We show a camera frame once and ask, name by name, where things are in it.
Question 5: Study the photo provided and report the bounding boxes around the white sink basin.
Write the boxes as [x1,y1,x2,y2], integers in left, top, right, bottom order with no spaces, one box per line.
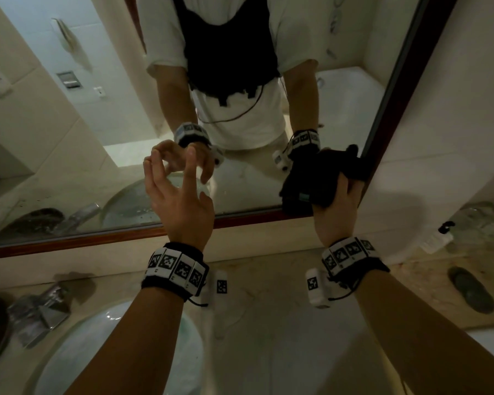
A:
[32,299,205,395]

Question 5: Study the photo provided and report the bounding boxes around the person's right hand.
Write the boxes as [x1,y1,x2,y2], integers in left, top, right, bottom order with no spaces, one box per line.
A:
[312,173,366,247]

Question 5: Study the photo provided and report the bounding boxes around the person's right forearm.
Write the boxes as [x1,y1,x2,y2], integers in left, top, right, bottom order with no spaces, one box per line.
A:
[353,268,494,395]

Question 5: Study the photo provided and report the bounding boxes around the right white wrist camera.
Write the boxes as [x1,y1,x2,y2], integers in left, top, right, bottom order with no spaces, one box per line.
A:
[305,267,335,309]

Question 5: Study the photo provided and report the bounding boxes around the white pump bottle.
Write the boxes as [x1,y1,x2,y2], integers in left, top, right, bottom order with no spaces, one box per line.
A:
[419,221,456,255]

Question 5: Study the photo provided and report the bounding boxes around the person's left hand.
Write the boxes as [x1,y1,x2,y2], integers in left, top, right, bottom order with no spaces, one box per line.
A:
[143,146,215,252]

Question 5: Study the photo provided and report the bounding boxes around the black cleaning cloth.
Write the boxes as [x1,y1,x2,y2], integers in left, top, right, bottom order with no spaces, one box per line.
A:
[279,144,370,219]

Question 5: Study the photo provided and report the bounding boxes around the marker wristband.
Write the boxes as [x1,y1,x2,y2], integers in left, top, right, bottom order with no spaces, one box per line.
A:
[141,241,210,303]
[321,236,390,291]

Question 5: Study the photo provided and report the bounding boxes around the dark oval soap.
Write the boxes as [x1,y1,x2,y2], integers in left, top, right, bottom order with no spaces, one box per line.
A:
[447,266,494,315]

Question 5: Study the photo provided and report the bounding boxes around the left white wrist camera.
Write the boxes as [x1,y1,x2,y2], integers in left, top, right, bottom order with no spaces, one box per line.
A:
[200,269,229,307]

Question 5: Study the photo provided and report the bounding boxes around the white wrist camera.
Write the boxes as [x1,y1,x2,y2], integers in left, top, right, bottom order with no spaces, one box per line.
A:
[200,269,229,307]
[305,267,335,309]

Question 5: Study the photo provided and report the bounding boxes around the person's left forearm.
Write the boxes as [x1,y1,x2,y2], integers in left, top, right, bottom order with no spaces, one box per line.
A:
[65,284,192,395]

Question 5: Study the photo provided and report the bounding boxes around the chrome sink faucet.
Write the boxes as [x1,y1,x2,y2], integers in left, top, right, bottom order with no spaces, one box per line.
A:
[6,283,71,349]

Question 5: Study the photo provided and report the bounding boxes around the left marker wristband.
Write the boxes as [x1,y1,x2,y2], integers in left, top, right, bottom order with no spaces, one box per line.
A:
[141,241,210,303]

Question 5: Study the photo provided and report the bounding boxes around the wood framed wall mirror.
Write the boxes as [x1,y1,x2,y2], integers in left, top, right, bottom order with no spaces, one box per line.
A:
[0,0,459,261]

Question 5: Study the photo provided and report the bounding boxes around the right marker wristband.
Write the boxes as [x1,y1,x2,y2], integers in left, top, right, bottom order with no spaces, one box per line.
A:
[321,236,390,291]

